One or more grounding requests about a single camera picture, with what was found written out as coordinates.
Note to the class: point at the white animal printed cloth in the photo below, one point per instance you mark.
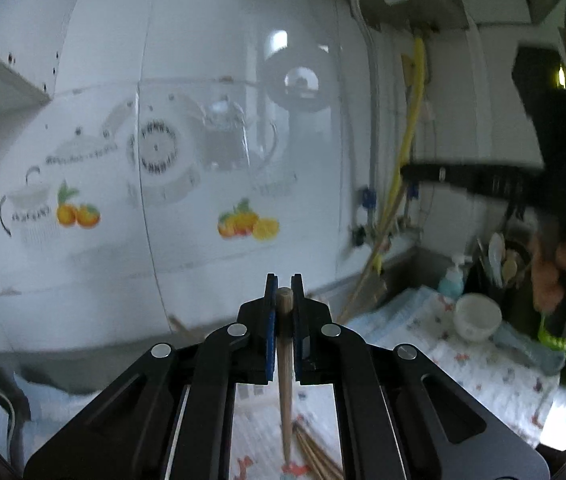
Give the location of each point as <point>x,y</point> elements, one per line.
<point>488,375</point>

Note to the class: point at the beige small spoon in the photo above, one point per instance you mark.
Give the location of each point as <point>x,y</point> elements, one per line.
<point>510,265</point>

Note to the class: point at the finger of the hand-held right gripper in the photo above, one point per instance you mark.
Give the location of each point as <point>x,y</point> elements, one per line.
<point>463,177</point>

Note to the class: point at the blue soap pump bottle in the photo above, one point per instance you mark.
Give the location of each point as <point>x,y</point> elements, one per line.
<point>452,280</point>

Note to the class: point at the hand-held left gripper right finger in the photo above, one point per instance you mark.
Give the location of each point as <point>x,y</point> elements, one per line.
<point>299,320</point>

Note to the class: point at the pile of wooden chopsticks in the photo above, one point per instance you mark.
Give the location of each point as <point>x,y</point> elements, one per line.
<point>315,452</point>

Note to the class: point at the white wall cabinet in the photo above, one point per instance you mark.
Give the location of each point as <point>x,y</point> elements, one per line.
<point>3,77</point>

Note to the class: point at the white plastic rice spoon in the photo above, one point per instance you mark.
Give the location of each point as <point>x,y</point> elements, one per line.
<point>496,255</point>

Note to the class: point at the green scrub brush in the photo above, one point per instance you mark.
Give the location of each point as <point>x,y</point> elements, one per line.
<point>550,335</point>

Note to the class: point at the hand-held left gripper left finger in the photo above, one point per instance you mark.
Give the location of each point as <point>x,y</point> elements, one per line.
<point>269,320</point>

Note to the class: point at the orange fruit wall sticker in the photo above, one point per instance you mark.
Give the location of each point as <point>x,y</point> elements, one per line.
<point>79,212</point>

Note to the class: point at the orange and lemon wall sticker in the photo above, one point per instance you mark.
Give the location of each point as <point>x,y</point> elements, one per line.
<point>248,225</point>

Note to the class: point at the dark utensil drainer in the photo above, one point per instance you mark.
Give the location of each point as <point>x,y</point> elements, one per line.
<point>525,260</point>

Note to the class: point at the white ceramic bowl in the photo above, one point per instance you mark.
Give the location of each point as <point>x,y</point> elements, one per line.
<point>478,317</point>

